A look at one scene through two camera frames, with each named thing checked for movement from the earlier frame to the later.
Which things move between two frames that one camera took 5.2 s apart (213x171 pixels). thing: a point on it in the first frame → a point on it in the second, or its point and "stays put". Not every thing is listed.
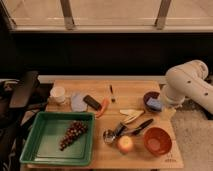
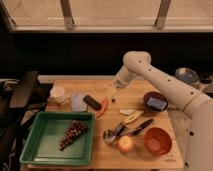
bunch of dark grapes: (76, 129) stays put
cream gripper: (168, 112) → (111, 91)
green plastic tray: (57, 138) stays put
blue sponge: (154, 102) stays put
